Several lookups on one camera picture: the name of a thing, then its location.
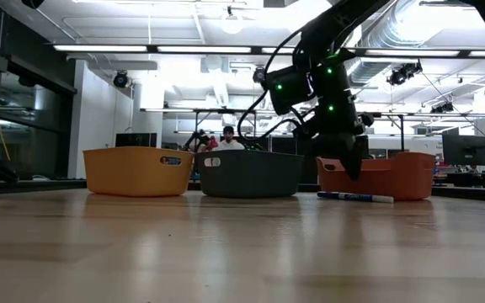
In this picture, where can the cluttered background desk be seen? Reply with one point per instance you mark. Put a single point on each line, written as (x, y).
(470, 177)

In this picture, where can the white round ceiling lamp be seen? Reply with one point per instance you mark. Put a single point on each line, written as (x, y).
(232, 24)

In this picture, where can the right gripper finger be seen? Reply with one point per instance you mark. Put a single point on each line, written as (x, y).
(349, 164)
(359, 162)

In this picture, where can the dark teal plastic bin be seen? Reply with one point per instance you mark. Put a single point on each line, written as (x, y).
(246, 174)

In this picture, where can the orange plastic bin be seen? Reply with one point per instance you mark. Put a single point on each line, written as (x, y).
(394, 181)

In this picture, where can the small red object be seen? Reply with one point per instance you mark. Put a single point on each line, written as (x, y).
(213, 143)

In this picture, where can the black track light cluster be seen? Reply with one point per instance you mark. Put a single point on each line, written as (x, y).
(402, 73)

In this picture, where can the silver air duct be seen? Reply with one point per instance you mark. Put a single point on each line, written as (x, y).
(369, 71)

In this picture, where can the long ceiling light fixture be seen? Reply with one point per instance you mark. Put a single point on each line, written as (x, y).
(112, 48)

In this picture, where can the black background device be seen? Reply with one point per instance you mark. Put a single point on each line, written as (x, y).
(196, 141)

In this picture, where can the black computer monitor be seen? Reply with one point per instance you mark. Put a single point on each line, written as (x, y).
(465, 149)

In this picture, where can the wide dark monitor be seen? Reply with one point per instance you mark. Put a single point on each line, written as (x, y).
(136, 139)

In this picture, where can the yellow plastic bin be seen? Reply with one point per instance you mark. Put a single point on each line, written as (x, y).
(133, 172)

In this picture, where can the person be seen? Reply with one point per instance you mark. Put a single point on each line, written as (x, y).
(229, 145)

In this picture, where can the small black track lights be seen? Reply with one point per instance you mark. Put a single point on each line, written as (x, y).
(442, 107)

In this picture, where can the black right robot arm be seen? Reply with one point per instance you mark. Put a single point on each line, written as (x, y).
(326, 38)

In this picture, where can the black aluminium table frame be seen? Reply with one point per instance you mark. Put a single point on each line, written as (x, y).
(36, 185)

